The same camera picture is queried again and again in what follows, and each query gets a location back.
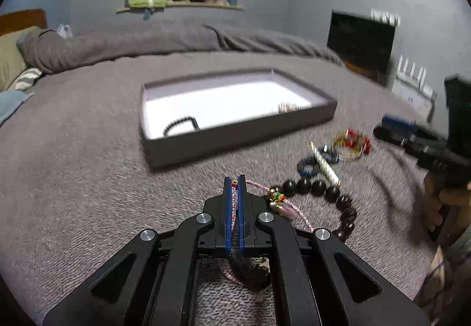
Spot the wooden window sill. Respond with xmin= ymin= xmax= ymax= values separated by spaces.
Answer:
xmin=116 ymin=2 xmax=244 ymax=14

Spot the green folded cloth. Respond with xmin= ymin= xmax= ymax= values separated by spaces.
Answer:
xmin=128 ymin=0 xmax=169 ymax=9

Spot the white storage box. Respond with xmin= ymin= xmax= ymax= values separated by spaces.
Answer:
xmin=391 ymin=79 xmax=437 ymax=123

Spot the pink woven cord bracelet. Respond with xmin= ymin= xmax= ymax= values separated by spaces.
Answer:
xmin=219 ymin=178 xmax=315 ymax=285

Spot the striped grey white pillow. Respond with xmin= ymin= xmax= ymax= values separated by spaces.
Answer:
xmin=8 ymin=67 xmax=42 ymax=92

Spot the white plastic bag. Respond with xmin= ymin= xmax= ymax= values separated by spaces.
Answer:
xmin=56 ymin=24 xmax=73 ymax=38

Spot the black flat television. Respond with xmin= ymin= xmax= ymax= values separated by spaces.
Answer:
xmin=326 ymin=11 xmax=395 ymax=73

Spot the white pearl bracelet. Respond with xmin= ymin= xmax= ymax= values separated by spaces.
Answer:
xmin=308 ymin=140 xmax=342 ymax=187

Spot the grey shallow cardboard tray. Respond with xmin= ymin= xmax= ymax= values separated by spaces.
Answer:
xmin=139 ymin=67 xmax=337 ymax=170

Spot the grey duvet roll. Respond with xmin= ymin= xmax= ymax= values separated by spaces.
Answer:
xmin=17 ymin=20 xmax=344 ymax=75

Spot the grey bedspread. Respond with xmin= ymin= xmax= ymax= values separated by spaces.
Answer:
xmin=1 ymin=52 xmax=435 ymax=325

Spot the patterned sleeve forearm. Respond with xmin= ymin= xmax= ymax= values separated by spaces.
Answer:
xmin=414 ymin=239 xmax=470 ymax=325

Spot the person's right hand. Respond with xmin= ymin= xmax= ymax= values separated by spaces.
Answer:
xmin=424 ymin=172 xmax=470 ymax=237

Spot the wooden headboard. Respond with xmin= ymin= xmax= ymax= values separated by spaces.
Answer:
xmin=0 ymin=9 xmax=48 ymax=36

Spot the light blue blanket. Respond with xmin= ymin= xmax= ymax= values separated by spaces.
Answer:
xmin=0 ymin=90 xmax=34 ymax=125

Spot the olive green pillow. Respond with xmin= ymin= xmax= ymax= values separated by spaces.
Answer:
xmin=1 ymin=26 xmax=39 ymax=92

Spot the large black bead bracelet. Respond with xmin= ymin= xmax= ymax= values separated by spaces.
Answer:
xmin=269 ymin=177 xmax=359 ymax=242

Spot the white wall power strip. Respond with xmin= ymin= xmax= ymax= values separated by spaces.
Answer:
xmin=370 ymin=9 xmax=401 ymax=27

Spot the gold bangle with red beads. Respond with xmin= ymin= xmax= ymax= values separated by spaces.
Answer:
xmin=331 ymin=128 xmax=372 ymax=162

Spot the blue beaded bracelet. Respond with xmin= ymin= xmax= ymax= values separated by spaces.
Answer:
xmin=296 ymin=144 xmax=339 ymax=177

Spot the black cord bracelet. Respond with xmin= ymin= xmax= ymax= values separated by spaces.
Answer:
xmin=162 ymin=115 xmax=200 ymax=138

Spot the white wifi router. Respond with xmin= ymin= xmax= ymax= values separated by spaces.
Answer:
xmin=395 ymin=55 xmax=427 ymax=91

